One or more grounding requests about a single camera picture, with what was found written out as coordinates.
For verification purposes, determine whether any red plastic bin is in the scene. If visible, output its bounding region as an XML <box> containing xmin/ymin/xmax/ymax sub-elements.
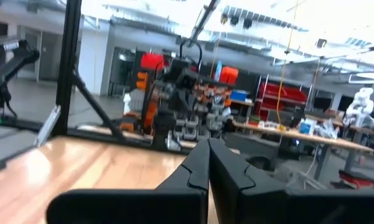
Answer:
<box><xmin>140</xmin><ymin>52</ymin><xmax>166</xmax><ymax>72</ymax></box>

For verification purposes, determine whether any yellow hanging cable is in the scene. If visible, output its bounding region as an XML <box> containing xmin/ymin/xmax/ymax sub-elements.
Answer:
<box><xmin>275</xmin><ymin>0</ymin><xmax>300</xmax><ymax>128</ymax></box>

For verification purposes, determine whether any long wooden workbench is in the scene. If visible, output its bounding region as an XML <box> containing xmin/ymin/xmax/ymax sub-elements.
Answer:
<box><xmin>231</xmin><ymin>119</ymin><xmax>374</xmax><ymax>182</ymax></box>

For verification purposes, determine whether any red floor cart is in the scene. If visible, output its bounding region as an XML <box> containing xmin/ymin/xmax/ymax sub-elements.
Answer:
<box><xmin>331</xmin><ymin>169</ymin><xmax>374</xmax><ymax>190</ymax></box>

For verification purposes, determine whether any red storage rack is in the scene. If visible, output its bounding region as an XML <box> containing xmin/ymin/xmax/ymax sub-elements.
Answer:
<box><xmin>254</xmin><ymin>74</ymin><xmax>309</xmax><ymax>121</ymax></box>

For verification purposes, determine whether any black device with green light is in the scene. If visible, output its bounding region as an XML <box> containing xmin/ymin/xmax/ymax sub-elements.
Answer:
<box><xmin>0</xmin><ymin>36</ymin><xmax>40</xmax><ymax>126</ymax></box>

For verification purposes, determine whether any blue storage box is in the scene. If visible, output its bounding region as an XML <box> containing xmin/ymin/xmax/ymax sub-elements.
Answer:
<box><xmin>229</xmin><ymin>90</ymin><xmax>248</xmax><ymax>102</ymax></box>

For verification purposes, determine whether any clear plastic bin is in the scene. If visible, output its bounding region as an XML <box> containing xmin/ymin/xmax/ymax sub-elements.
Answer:
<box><xmin>273</xmin><ymin>164</ymin><xmax>328</xmax><ymax>190</ymax></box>

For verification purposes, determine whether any white robot figure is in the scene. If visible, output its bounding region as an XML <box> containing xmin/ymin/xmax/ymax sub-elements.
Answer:
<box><xmin>343</xmin><ymin>86</ymin><xmax>374</xmax><ymax>129</ymax></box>

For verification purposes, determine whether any silver aluminium rail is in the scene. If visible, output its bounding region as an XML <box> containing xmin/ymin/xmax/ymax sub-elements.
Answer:
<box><xmin>35</xmin><ymin>105</ymin><xmax>62</xmax><ymax>147</ymax></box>

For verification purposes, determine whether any black parts shelf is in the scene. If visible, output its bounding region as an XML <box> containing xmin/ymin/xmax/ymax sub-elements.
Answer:
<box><xmin>133</xmin><ymin>49</ymin><xmax>259</xmax><ymax>142</ymax></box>

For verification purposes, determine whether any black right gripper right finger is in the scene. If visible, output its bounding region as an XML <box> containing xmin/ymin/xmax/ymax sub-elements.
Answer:
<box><xmin>208</xmin><ymin>138</ymin><xmax>289</xmax><ymax>224</ymax></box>

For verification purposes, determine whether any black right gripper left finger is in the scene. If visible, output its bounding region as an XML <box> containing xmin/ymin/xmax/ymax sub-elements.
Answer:
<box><xmin>155</xmin><ymin>138</ymin><xmax>211</xmax><ymax>224</ymax></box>

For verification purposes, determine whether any orange plastic bin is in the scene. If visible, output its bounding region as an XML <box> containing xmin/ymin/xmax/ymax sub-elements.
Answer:
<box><xmin>219</xmin><ymin>66</ymin><xmax>240</xmax><ymax>85</ymax></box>

